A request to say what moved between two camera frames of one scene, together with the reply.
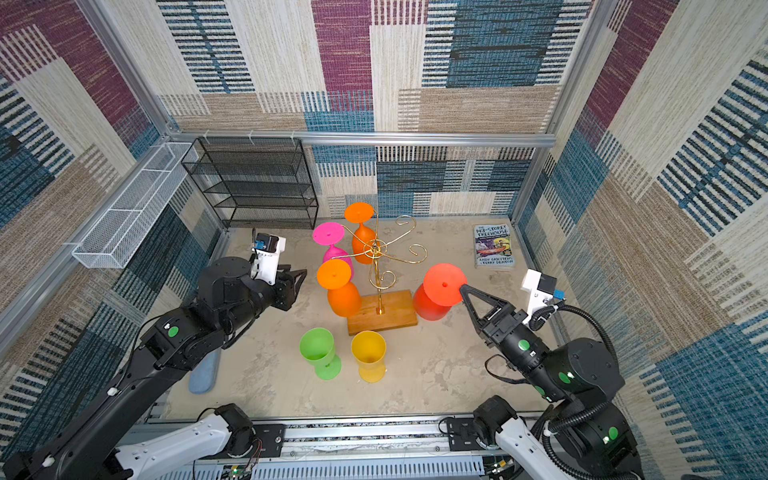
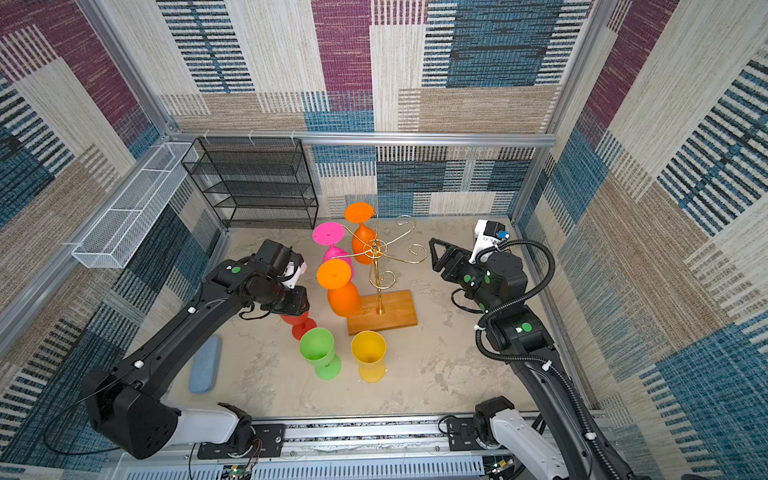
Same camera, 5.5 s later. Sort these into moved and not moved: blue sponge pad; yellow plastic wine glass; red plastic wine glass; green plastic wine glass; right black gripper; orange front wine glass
Moved: right black gripper; red plastic wine glass
Not moved: yellow plastic wine glass; orange front wine glass; blue sponge pad; green plastic wine glass
